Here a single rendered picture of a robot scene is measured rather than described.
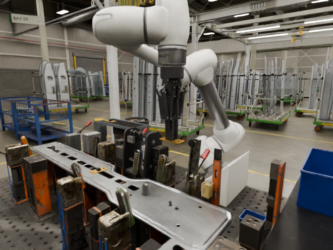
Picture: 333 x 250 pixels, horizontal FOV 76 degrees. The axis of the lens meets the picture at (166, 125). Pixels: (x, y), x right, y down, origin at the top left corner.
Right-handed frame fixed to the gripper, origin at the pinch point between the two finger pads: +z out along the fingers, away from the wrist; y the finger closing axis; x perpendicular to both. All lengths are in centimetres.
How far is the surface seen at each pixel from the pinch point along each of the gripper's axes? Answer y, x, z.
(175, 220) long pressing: 6.1, 6.7, 28.4
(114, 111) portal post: -231, -347, 57
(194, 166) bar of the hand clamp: -14.3, 0.2, 18.1
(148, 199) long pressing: 2.7, -8.8, 28.6
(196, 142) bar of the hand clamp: -14.9, 0.8, 8.1
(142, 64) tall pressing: -360, -389, -51
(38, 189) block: 19, -76, 42
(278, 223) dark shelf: -9.4, 33.2, 25.4
